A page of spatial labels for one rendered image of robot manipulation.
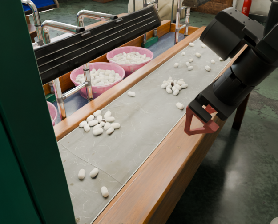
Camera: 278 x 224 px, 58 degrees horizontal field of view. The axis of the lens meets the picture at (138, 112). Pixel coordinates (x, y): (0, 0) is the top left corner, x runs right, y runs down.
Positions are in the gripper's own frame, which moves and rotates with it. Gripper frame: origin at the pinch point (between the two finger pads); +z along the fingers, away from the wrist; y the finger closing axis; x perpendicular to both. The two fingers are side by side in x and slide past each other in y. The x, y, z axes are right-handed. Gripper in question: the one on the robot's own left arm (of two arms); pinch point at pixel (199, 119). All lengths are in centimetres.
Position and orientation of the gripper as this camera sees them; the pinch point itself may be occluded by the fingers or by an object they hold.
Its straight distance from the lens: 55.5
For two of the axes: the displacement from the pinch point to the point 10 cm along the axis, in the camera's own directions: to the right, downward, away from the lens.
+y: -6.2, 4.5, -6.4
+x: 7.0, 6.9, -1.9
